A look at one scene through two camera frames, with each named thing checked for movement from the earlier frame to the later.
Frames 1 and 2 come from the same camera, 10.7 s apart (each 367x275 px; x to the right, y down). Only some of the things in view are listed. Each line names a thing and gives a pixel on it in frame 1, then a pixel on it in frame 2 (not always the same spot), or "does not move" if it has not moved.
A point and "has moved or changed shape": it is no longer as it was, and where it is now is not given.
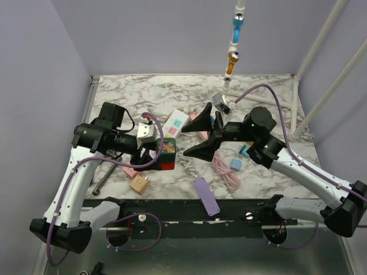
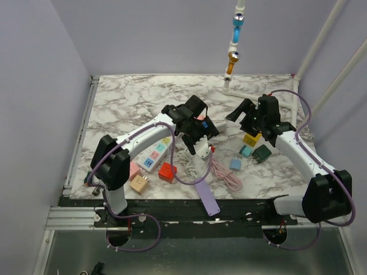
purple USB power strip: x=207 y=196 does not move
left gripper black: x=136 y=158 to x=210 y=132
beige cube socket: x=139 y=184 does not move
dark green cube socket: x=168 y=153 has moved or changed shape
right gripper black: x=206 y=150 to x=246 y=106
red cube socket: x=167 y=166 has moved or changed shape
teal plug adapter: x=243 y=151 does not move
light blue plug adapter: x=235 y=163 does not move
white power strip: x=173 y=126 has moved or changed shape
